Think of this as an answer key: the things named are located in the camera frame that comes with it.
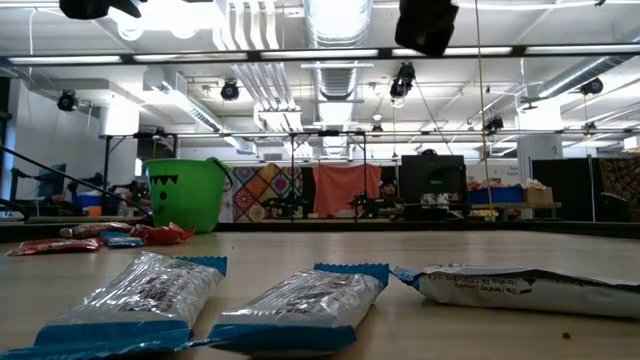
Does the thin black diagonal rod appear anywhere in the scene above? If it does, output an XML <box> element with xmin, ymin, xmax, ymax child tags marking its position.
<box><xmin>0</xmin><ymin>143</ymin><xmax>152</xmax><ymax>218</ymax></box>

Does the black background rig frame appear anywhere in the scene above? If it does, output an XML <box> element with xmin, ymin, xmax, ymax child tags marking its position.
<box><xmin>98</xmin><ymin>128</ymin><xmax>640</xmax><ymax>224</ymax></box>

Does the blue storage bin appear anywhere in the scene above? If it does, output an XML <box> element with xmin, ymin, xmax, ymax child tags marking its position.
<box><xmin>467</xmin><ymin>185</ymin><xmax>525</xmax><ymax>205</ymax></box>

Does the black partition panel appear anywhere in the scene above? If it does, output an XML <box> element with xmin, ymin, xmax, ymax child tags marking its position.
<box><xmin>531</xmin><ymin>158</ymin><xmax>601</xmax><ymax>222</ymax></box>

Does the black aluminium table frame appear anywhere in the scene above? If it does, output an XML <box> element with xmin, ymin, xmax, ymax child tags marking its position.
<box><xmin>0</xmin><ymin>217</ymin><xmax>640</xmax><ymax>245</ymax></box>

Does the red candy packet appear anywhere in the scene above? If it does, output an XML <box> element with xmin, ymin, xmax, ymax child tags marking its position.
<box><xmin>5</xmin><ymin>237</ymin><xmax>104</xmax><ymax>258</ymax></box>
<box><xmin>130</xmin><ymin>222</ymin><xmax>196</xmax><ymax>247</ymax></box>

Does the black monitor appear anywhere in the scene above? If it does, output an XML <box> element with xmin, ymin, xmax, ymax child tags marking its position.
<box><xmin>399</xmin><ymin>154</ymin><xmax>467</xmax><ymax>221</ymax></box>

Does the black overhead light beam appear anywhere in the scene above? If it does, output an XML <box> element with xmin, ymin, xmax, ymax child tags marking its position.
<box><xmin>0</xmin><ymin>44</ymin><xmax>640</xmax><ymax>65</ymax></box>

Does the silver blue candy bar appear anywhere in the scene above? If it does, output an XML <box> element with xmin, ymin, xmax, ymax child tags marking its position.
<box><xmin>0</xmin><ymin>251</ymin><xmax>229</xmax><ymax>360</ymax></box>
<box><xmin>392</xmin><ymin>263</ymin><xmax>640</xmax><ymax>321</ymax></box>
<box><xmin>172</xmin><ymin>263</ymin><xmax>392</xmax><ymax>357</ymax></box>
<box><xmin>99</xmin><ymin>231</ymin><xmax>145</xmax><ymax>250</ymax></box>

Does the thin tan hanging cord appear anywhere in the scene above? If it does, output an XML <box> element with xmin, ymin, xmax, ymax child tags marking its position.
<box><xmin>473</xmin><ymin>0</ymin><xmax>495</xmax><ymax>221</ymax></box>

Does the wood-pattern partition panel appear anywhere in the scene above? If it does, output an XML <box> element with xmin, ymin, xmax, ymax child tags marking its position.
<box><xmin>599</xmin><ymin>158</ymin><xmax>640</xmax><ymax>221</ymax></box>

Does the person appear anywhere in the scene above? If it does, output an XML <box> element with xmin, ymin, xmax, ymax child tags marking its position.
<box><xmin>375</xmin><ymin>178</ymin><xmax>406</xmax><ymax>219</ymax></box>

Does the ribbed silver ventilation duct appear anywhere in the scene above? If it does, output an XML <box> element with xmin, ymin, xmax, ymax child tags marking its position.
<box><xmin>303</xmin><ymin>0</ymin><xmax>375</xmax><ymax>102</ymax></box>

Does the orange hanging cloth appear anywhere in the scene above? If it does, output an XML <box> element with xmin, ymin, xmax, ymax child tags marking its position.
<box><xmin>312</xmin><ymin>163</ymin><xmax>384</xmax><ymax>220</ymax></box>

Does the green plastic monster bucket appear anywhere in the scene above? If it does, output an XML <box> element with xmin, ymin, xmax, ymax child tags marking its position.
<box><xmin>142</xmin><ymin>156</ymin><xmax>234</xmax><ymax>235</ymax></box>

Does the colourful patchwork quilt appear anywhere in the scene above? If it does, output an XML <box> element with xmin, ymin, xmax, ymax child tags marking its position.
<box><xmin>230</xmin><ymin>162</ymin><xmax>307</xmax><ymax>224</ymax></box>

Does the brown cardboard box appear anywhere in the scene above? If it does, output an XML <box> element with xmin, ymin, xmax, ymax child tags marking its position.
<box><xmin>523</xmin><ymin>185</ymin><xmax>555</xmax><ymax>204</ymax></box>

